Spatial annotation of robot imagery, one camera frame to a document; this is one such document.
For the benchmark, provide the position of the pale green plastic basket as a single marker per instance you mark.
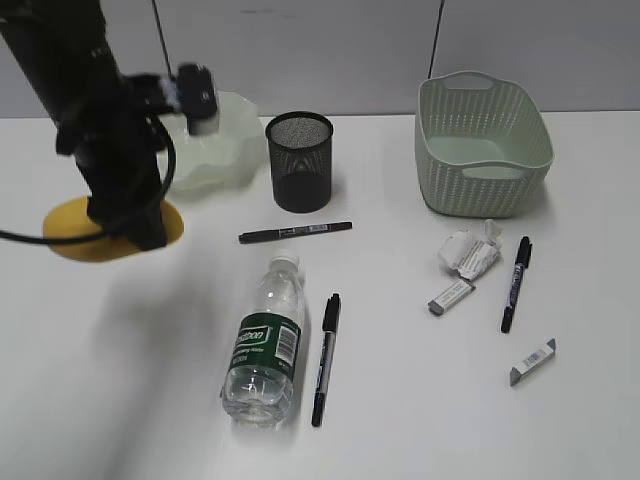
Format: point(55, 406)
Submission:
point(482, 148)

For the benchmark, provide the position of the clear water bottle green label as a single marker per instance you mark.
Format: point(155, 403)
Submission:
point(259, 383)

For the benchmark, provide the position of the grey white eraser barcode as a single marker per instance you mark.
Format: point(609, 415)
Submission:
point(532, 362)

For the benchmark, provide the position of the white waste paper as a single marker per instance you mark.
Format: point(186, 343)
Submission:
point(468, 254)

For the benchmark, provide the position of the pale green wavy glass plate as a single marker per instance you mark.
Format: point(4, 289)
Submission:
point(227, 159)

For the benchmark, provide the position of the black marker pen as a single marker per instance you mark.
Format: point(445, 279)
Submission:
point(270, 235)
point(520, 265)
point(329, 329)

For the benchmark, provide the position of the grey white eraser upper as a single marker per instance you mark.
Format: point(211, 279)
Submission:
point(451, 296)

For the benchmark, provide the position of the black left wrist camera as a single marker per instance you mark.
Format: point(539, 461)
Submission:
point(191, 92)

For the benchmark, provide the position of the black mesh pen holder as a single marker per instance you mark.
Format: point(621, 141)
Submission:
point(300, 153)

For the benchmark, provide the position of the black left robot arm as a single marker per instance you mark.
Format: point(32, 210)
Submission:
point(61, 48)

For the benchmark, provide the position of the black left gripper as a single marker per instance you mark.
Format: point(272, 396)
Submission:
point(115, 152)

